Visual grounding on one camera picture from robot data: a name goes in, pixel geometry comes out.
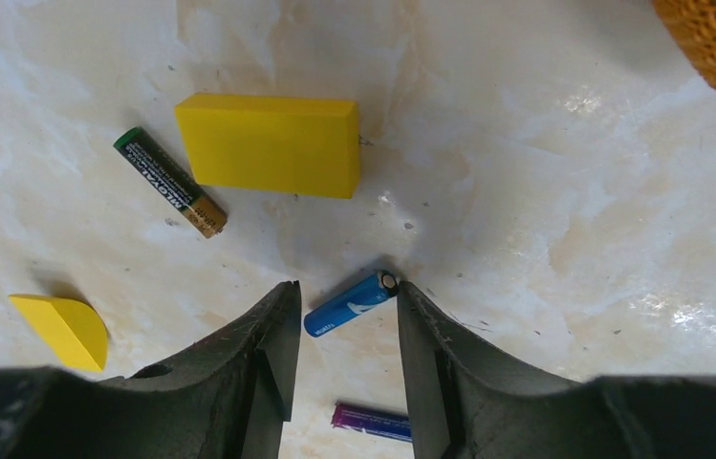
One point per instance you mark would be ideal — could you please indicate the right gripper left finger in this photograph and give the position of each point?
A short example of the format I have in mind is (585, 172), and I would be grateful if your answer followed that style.
(227, 395)

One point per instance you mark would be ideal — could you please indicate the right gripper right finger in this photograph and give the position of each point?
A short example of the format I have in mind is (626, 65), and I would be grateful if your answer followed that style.
(466, 398)

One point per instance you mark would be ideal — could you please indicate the purple blue battery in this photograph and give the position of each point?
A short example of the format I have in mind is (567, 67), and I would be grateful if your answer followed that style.
(372, 421)

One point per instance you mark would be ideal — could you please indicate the yellow rectangular block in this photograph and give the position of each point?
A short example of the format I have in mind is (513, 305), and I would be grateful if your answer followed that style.
(292, 145)

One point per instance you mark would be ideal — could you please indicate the green gold battery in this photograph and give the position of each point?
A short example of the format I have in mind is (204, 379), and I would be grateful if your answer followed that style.
(176, 186)

